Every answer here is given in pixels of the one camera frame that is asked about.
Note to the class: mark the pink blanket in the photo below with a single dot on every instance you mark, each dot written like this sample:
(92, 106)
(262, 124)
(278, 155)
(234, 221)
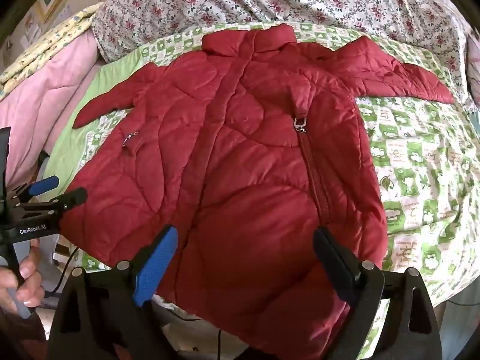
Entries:
(37, 101)

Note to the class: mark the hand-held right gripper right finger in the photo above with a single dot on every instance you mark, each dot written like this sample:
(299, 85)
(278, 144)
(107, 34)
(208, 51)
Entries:
(335, 266)

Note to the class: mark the person's left hand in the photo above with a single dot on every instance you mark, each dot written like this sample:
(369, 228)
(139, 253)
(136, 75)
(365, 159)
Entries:
(28, 270)

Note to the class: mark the green printed bed sheet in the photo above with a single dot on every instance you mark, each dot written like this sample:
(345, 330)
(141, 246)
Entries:
(412, 157)

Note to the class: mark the red quilted jacket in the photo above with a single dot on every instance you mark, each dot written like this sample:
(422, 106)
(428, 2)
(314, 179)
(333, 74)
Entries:
(243, 157)

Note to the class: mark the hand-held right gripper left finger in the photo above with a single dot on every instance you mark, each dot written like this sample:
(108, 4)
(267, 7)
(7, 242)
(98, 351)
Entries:
(155, 270)

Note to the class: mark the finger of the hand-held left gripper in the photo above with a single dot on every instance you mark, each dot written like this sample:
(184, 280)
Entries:
(45, 185)
(71, 198)

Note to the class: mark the yellow floral blanket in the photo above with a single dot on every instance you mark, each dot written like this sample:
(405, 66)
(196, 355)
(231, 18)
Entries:
(48, 41)

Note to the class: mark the plain green cloth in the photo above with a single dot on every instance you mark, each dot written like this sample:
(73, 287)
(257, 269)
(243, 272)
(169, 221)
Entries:
(78, 120)

